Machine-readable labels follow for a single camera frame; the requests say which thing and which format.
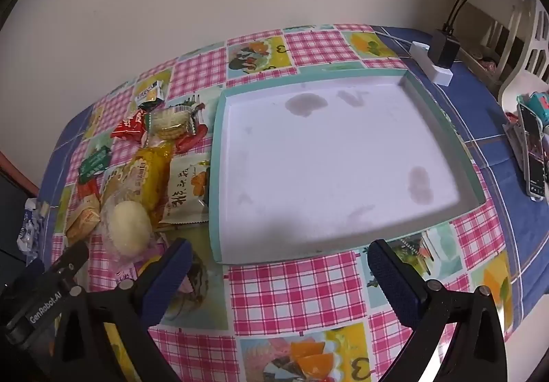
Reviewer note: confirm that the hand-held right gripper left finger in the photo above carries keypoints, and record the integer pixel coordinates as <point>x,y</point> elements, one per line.
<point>168,279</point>

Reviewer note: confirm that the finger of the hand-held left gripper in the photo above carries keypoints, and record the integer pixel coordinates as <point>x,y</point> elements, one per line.
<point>73,259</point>

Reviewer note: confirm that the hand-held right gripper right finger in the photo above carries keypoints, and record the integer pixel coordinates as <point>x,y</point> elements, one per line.
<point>393,283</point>

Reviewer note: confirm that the orange wafer packet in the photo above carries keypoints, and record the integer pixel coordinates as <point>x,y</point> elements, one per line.
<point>83,219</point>

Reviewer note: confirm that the round white bun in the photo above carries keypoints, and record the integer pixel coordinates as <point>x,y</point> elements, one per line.
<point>128,227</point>

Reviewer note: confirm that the white orange snack packet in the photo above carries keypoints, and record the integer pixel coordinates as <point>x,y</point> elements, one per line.
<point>188,189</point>

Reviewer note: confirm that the dark green snack packet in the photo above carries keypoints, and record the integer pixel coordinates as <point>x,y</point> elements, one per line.
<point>95,161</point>

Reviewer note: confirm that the yellow cake packet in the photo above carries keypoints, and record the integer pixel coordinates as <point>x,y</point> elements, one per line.
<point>150,176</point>

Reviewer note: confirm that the teal rimmed white tray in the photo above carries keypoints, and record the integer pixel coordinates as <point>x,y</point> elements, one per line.
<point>321,171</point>

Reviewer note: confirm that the crinkled red wrapper snack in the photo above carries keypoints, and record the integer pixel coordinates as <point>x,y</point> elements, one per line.
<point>188,142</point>

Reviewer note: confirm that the small red snack packet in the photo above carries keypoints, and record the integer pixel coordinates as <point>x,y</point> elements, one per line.
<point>128,124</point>

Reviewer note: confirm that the clear cracker pack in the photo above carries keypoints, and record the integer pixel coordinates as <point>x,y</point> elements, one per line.
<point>169,121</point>

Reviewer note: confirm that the small white-yellow snack packet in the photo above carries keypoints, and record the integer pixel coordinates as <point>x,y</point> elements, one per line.
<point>150,92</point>

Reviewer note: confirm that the crumpled blue white tissue pack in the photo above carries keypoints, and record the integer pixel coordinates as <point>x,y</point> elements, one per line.
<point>30,227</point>

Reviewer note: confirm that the dark cabinet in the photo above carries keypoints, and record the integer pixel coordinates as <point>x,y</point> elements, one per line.
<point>13,193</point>

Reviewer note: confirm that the pink checked fruit tablecloth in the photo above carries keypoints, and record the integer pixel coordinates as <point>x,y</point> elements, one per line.
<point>300,292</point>

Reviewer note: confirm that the remote control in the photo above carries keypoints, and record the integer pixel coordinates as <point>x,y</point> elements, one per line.
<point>534,159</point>

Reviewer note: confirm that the white plastic lattice stool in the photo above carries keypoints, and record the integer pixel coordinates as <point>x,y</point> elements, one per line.
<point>514,86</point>

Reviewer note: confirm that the teal box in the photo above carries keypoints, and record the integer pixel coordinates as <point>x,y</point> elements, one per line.
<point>539,101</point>

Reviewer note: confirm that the white power strip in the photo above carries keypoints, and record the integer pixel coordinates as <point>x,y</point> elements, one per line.
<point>418,51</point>

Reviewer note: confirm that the black charger plug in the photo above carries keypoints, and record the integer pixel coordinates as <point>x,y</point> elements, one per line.
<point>446,47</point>

